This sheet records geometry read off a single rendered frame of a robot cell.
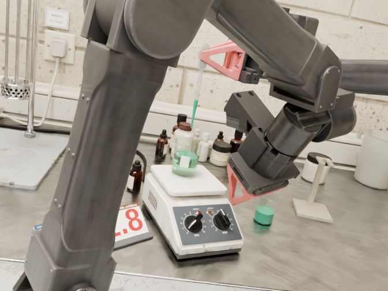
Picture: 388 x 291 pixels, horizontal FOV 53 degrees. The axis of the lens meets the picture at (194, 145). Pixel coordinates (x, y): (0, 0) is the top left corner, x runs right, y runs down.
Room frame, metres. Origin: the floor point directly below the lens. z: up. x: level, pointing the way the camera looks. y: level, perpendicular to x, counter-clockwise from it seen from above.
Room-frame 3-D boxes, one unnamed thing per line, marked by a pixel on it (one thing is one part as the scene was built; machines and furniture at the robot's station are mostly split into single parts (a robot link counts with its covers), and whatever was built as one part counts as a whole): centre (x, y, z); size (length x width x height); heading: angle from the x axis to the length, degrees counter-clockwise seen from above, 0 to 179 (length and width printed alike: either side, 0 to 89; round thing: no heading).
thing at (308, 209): (0.84, -0.30, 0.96); 0.08 x 0.08 x 0.13; 88
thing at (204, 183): (0.70, 0.00, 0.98); 0.12 x 0.12 x 0.01; 28
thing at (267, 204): (0.75, -0.17, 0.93); 0.04 x 0.04 x 0.06
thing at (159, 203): (0.67, -0.01, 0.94); 0.22 x 0.13 x 0.08; 28
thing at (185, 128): (1.02, 0.03, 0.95); 0.06 x 0.06 x 0.10
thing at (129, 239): (0.59, 0.09, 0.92); 0.09 x 0.06 x 0.04; 135
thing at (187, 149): (0.71, 0.01, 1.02); 0.06 x 0.05 x 0.08; 28
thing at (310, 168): (1.05, -0.35, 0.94); 0.07 x 0.07 x 0.07
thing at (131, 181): (0.78, 0.11, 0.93); 0.03 x 0.03 x 0.07
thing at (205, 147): (1.03, -0.03, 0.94); 0.03 x 0.03 x 0.08
